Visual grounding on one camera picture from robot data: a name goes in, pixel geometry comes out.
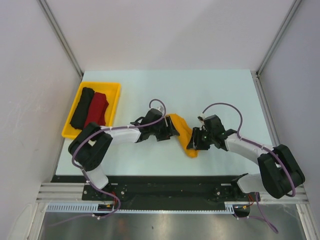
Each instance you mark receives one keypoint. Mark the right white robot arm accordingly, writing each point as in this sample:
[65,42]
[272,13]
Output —
[279,173]

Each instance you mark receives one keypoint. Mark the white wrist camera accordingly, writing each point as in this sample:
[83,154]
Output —
[160,109]
[201,117]

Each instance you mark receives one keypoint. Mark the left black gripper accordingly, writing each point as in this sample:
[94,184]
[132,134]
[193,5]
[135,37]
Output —
[168,131]

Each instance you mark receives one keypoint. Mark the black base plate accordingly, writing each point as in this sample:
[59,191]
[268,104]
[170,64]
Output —
[170,193]

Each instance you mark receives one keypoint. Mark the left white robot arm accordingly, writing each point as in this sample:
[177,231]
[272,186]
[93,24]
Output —
[88,149]

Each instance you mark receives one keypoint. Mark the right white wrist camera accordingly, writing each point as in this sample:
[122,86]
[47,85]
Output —
[201,117]

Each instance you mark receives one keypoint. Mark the left aluminium frame post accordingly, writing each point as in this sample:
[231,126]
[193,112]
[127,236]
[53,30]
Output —
[49,14]

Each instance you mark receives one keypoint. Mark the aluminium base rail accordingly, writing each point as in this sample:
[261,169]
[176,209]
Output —
[72,193]

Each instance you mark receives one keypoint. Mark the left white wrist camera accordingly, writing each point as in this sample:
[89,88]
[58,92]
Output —
[160,109]

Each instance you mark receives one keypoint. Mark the yellow plastic tray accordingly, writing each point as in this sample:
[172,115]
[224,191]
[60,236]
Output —
[112,90]

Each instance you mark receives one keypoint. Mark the black rolled t shirt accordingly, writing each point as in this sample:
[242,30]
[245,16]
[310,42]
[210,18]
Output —
[80,114]

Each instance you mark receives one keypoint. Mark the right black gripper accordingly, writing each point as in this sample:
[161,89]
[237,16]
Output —
[195,142]

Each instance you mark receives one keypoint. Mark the orange t shirt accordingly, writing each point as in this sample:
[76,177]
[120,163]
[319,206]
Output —
[185,134]

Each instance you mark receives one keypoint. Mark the aluminium frame post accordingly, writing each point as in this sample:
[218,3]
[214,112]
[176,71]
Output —
[49,14]
[294,8]

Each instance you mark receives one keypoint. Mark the red rolled t shirt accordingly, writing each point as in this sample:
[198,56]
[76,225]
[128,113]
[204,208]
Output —
[97,109]

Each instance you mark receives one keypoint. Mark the right aluminium frame post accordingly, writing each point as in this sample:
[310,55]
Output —
[294,8]

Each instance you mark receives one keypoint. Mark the white slotted cable duct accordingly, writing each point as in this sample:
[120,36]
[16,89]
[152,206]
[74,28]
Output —
[96,208]

